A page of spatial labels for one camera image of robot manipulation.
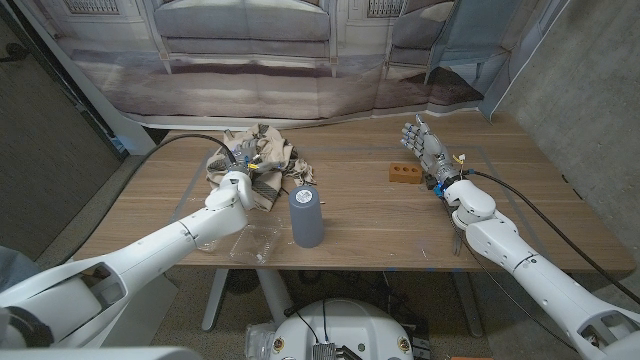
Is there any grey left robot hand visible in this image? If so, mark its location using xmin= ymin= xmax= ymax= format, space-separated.
xmin=223 ymin=128 xmax=262 ymax=175

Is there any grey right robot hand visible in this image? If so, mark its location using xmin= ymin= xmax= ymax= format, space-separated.
xmin=400 ymin=113 xmax=464 ymax=188

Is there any beige plaid fringed scarf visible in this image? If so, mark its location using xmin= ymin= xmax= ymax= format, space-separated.
xmin=205 ymin=123 xmax=317 ymax=213

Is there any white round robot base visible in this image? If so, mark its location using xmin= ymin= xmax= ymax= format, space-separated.
xmin=268 ymin=298 xmax=415 ymax=360

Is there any orange brick block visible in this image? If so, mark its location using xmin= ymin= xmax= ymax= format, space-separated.
xmin=388 ymin=162 xmax=424 ymax=185

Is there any clear plastic clamshell container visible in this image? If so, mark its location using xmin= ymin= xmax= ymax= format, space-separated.
xmin=197 ymin=212 xmax=284 ymax=265

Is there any grey upturned cup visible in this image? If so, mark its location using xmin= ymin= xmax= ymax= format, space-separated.
xmin=288 ymin=185 xmax=325 ymax=249

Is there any printed sofa room backdrop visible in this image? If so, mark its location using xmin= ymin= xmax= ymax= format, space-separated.
xmin=12 ymin=0 xmax=571 ymax=132

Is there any black round floor object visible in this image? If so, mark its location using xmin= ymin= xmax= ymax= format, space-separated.
xmin=225 ymin=269 xmax=260 ymax=296

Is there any clear plastic floor box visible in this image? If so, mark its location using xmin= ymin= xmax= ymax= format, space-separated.
xmin=243 ymin=322 xmax=279 ymax=360

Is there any person's leg in jeans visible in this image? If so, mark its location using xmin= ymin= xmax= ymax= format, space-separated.
xmin=0 ymin=244 xmax=41 ymax=294

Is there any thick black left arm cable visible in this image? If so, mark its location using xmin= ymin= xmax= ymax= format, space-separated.
xmin=62 ymin=132 xmax=239 ymax=264

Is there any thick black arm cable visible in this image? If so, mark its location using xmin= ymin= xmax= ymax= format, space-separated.
xmin=464 ymin=169 xmax=640 ymax=306
xmin=62 ymin=132 xmax=239 ymax=264

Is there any white table leg frame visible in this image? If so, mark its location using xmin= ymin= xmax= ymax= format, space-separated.
xmin=201 ymin=268 xmax=485 ymax=339

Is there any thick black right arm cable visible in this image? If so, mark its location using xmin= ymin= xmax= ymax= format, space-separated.
xmin=464 ymin=169 xmax=640 ymax=306

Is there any black door handle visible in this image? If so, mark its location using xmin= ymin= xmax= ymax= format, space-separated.
xmin=0 ymin=42 xmax=29 ymax=64

